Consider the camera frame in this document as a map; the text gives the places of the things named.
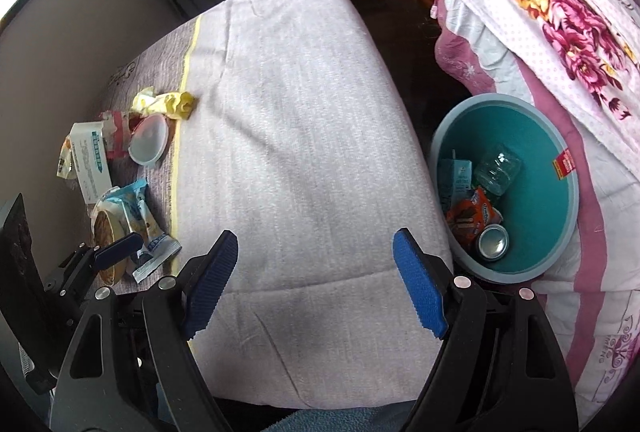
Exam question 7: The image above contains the teal plastic bin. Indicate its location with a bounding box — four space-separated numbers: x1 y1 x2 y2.
429 94 581 285

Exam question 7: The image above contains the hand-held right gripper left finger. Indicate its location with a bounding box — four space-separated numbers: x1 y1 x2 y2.
50 229 239 432

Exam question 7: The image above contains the red snack packet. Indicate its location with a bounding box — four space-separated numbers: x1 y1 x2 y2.
97 109 151 163

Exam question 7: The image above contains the white strawberry drink can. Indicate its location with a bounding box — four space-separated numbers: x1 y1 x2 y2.
475 224 510 263

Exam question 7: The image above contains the round clear plastic lid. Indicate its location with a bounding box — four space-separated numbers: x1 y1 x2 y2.
128 113 169 167

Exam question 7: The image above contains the blue fleece cloth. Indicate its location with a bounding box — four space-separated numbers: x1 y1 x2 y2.
260 404 416 432

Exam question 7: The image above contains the light blue drink carton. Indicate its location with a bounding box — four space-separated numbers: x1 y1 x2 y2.
439 152 473 213

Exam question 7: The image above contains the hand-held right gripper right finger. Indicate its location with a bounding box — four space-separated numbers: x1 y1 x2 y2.
392 227 580 432

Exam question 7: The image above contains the white medicine box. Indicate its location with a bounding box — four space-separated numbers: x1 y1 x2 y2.
67 122 113 203

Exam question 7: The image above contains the small yellow sachet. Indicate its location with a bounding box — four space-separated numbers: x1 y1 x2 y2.
56 137 76 180

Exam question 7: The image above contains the grey bed blanket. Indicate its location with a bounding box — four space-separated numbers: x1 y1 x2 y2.
97 0 456 413

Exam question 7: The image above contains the pink floral quilt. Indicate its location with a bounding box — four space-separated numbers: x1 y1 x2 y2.
399 0 640 428

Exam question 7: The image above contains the orange snack packet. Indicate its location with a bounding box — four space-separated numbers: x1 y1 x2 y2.
445 186 503 253

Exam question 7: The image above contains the yellow wrapper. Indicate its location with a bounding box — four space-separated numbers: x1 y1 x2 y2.
131 86 196 121

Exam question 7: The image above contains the blue white snack packet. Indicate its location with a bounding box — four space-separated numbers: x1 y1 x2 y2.
92 179 182 283

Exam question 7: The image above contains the clear plastic water bottle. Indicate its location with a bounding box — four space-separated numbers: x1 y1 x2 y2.
472 146 523 197

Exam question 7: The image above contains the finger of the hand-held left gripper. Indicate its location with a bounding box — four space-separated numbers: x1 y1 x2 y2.
75 232 145 277

